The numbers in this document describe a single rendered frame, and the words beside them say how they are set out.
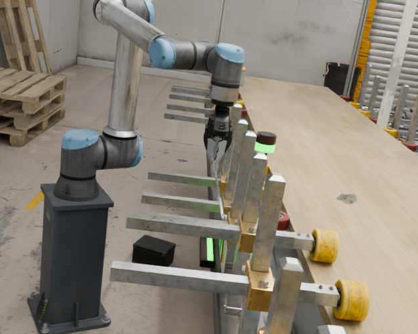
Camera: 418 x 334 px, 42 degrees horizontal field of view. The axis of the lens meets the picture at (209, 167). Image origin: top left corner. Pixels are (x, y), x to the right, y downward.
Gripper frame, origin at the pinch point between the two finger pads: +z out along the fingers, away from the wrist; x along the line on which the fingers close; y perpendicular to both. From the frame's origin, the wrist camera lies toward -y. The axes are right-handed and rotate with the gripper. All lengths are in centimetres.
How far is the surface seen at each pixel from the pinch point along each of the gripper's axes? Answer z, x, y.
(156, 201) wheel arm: 17.9, 16.9, 4.5
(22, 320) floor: 99, 71, 43
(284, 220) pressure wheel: 8.0, -21.4, -22.2
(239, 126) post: -10.8, -7.1, 8.3
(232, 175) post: 6.5, -7.5, 8.3
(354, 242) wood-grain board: 9, -40, -31
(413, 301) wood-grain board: 9, -46, -59
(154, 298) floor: 99, 14, 73
